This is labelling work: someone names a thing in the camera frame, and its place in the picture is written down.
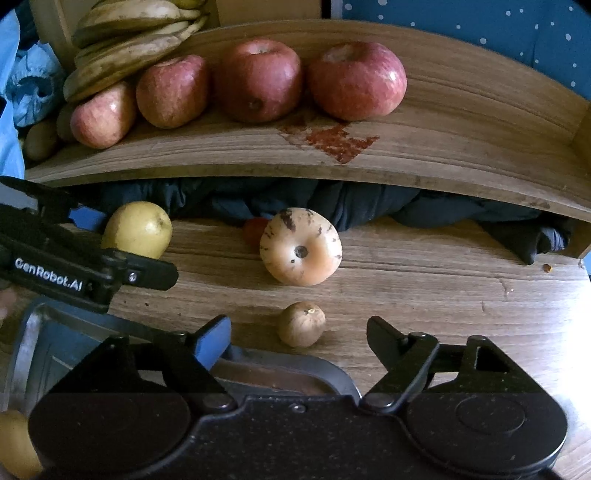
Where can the yellow pear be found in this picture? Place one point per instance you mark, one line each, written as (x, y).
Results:
(138, 228)

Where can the small brown round fruit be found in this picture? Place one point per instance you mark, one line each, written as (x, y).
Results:
(301, 325)

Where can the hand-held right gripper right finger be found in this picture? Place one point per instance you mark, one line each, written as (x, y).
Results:
(381, 337)

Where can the red cherry tomato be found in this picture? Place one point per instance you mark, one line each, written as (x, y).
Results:
(253, 230)

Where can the red apple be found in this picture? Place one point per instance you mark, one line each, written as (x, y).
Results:
(258, 81)
(104, 117)
(358, 83)
(173, 92)

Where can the light blue curtain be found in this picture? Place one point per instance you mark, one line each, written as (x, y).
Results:
(7, 138)

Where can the dark blue cloth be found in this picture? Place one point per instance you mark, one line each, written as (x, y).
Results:
(369, 203)

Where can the blue white-dotted cloth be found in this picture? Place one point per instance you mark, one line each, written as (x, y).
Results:
(461, 18)

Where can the metal tray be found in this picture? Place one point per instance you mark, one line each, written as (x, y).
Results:
(55, 350)

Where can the bunch of bananas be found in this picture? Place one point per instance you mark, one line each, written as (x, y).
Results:
(129, 50)

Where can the wooden back panel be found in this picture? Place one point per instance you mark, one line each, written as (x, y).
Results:
(268, 9)

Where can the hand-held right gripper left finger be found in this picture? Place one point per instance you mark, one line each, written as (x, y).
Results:
(214, 339)

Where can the wooden shelf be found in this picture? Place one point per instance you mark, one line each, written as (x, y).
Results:
(461, 115)

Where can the cream striped melon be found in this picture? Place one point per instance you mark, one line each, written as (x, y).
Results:
(300, 258)

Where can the yellow lemon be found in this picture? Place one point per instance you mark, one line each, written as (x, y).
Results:
(16, 443)

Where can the crumpled blue plastic bag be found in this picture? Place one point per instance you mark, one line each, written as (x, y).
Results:
(32, 83)

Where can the brown kiwi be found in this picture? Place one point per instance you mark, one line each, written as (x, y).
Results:
(40, 140)
(64, 122)

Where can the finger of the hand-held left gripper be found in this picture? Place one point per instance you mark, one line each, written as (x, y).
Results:
(152, 272)
(87, 218)

